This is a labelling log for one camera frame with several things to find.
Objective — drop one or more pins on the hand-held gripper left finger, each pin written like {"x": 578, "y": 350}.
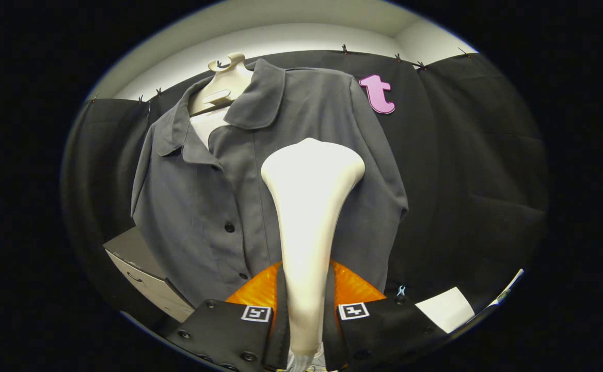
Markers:
{"x": 280, "y": 341}

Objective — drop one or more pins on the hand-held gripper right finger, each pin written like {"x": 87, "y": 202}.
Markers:
{"x": 332, "y": 341}

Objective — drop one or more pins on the grey button shirt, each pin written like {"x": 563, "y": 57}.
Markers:
{"x": 203, "y": 206}

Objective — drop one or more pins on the cream garment hanger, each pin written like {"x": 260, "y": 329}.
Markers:
{"x": 226, "y": 82}

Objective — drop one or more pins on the light blue clip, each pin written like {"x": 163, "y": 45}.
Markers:
{"x": 400, "y": 291}

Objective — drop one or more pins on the white cabinet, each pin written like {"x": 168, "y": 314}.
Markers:
{"x": 446, "y": 309}

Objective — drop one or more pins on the grey drawer cabinet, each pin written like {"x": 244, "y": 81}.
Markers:
{"x": 146, "y": 281}

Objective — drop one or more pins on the black backdrop cloth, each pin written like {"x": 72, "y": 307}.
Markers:
{"x": 477, "y": 170}

